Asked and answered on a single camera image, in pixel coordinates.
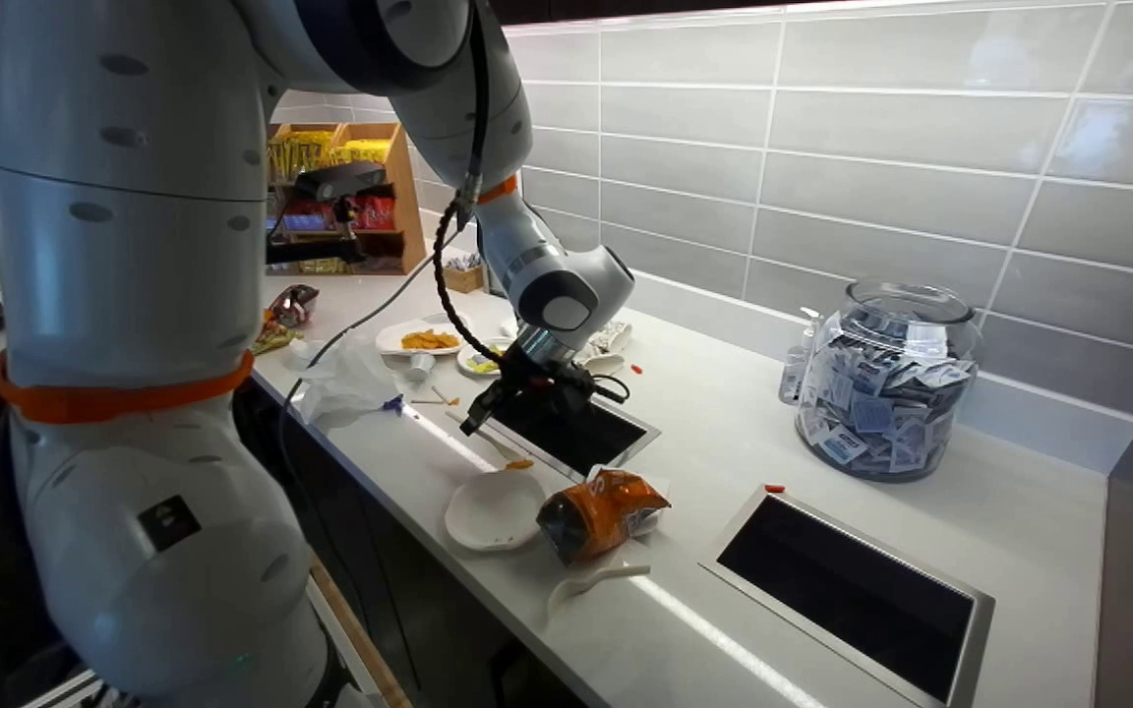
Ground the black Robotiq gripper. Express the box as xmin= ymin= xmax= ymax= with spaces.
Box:
xmin=460 ymin=333 xmax=598 ymax=440

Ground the white plate with orange snacks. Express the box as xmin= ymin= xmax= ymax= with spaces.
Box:
xmin=368 ymin=313 xmax=469 ymax=363

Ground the small plate with yellow food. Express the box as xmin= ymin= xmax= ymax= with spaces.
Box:
xmin=456 ymin=342 xmax=502 ymax=380

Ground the empty white paper plate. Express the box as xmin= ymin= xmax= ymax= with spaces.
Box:
xmin=440 ymin=469 xmax=553 ymax=557

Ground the small brown box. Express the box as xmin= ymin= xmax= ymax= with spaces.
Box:
xmin=440 ymin=257 xmax=489 ymax=295

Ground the clear plastic bag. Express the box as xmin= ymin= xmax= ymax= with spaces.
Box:
xmin=284 ymin=331 xmax=405 ymax=428

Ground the orange snack bag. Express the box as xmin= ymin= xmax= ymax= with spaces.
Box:
xmin=533 ymin=464 xmax=675 ymax=570

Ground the dark base cabinet front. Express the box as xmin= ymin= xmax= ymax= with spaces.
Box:
xmin=229 ymin=384 xmax=598 ymax=708

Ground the white plastic utensil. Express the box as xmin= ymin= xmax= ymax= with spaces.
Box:
xmin=544 ymin=557 xmax=655 ymax=620

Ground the colourful snack wrapper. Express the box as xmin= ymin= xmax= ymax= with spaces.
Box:
xmin=263 ymin=283 xmax=322 ymax=350

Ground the wooden condiment rack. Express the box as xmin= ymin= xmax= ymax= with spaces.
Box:
xmin=263 ymin=116 xmax=428 ymax=275

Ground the wooden robot cart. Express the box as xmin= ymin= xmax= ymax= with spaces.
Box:
xmin=296 ymin=542 xmax=414 ymax=708

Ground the glass jar of packets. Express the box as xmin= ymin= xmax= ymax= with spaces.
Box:
xmin=796 ymin=275 xmax=983 ymax=483

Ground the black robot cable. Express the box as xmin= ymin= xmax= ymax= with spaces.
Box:
xmin=424 ymin=0 xmax=636 ymax=409

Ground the thin grey cable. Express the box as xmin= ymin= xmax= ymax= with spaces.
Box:
xmin=305 ymin=253 xmax=440 ymax=371

